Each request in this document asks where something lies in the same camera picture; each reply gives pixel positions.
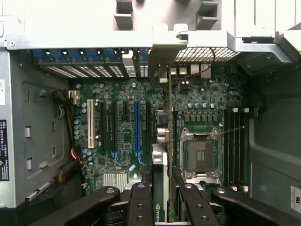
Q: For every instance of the blue expansion slot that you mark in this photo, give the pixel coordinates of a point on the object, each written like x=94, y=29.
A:
x=137, y=127

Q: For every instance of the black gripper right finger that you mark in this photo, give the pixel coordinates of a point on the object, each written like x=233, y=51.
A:
x=197, y=209

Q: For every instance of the silver power supply unit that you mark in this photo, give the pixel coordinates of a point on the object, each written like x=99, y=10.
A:
x=35, y=129

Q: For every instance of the white power connector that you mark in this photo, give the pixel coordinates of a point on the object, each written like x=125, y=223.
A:
x=74, y=97

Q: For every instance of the blue slot cover tab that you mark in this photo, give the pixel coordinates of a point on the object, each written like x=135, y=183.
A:
x=143, y=55
x=75, y=55
x=40, y=55
x=92, y=55
x=110, y=55
x=57, y=55

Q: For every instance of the silver socket cover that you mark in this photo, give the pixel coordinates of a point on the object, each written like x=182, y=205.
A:
x=204, y=181

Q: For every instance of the silver finned heat sink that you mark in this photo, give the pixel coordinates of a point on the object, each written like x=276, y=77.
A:
x=114, y=182

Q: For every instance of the long black expansion slot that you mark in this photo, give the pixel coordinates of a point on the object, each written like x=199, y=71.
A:
x=114, y=127
x=104, y=127
x=148, y=127

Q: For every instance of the open grey PC case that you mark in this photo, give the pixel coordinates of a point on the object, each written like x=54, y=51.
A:
x=275, y=141

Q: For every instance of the thin silver locking lever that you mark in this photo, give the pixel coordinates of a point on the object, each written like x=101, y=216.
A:
x=231, y=130

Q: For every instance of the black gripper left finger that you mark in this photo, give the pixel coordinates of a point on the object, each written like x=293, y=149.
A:
x=140, y=207

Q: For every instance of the white expansion slot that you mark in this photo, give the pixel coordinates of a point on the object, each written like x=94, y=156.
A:
x=91, y=122

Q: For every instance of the RAM slot with white clips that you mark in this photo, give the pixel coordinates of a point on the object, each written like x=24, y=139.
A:
x=232, y=146
x=243, y=146

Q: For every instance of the green Dell motherboard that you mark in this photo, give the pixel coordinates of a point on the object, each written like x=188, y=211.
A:
x=127, y=89

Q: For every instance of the CPU socket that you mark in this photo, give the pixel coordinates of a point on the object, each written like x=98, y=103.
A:
x=202, y=153

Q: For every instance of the short black expansion slot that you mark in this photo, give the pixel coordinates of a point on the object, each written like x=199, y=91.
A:
x=125, y=108

